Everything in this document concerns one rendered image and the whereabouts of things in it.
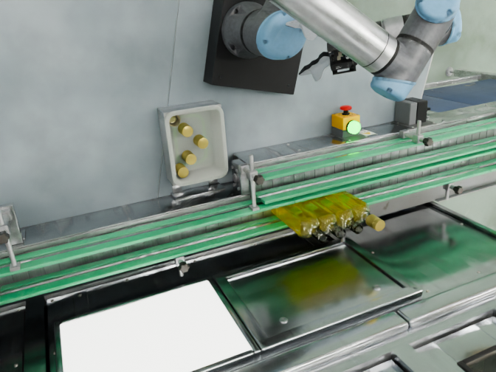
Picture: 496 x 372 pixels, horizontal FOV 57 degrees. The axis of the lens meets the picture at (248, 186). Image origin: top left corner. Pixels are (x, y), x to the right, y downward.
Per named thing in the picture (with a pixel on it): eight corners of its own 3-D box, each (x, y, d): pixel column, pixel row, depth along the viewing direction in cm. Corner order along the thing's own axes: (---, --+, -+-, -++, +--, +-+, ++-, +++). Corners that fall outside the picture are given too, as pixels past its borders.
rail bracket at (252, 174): (240, 201, 138) (257, 217, 127) (236, 149, 132) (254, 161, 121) (249, 199, 139) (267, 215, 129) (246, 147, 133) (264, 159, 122)
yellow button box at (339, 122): (330, 133, 160) (342, 138, 153) (331, 112, 157) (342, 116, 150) (347, 130, 162) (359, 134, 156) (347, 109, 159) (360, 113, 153)
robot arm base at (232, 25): (224, -2, 122) (238, -2, 113) (272, 4, 128) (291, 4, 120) (219, 56, 127) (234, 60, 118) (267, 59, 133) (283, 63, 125)
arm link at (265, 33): (233, 40, 117) (257, 46, 105) (259, -7, 115) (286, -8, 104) (268, 64, 123) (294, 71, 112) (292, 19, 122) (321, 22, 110)
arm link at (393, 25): (400, 7, 96) (401, 38, 103) (378, 12, 98) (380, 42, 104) (405, 31, 92) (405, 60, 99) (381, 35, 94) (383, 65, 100)
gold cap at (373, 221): (364, 226, 130) (374, 232, 127) (366, 215, 129) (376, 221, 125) (374, 224, 132) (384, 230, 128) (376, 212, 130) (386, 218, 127)
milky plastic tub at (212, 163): (167, 178, 140) (174, 188, 133) (156, 107, 132) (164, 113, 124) (219, 167, 146) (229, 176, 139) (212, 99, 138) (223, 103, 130)
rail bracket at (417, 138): (396, 137, 156) (424, 147, 145) (398, 116, 153) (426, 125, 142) (405, 136, 157) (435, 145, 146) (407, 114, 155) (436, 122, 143)
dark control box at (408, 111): (393, 120, 169) (409, 125, 162) (394, 100, 166) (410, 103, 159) (410, 117, 172) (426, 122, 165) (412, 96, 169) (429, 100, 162)
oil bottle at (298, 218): (271, 213, 145) (305, 242, 126) (270, 197, 143) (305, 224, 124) (286, 209, 147) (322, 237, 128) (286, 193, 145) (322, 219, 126)
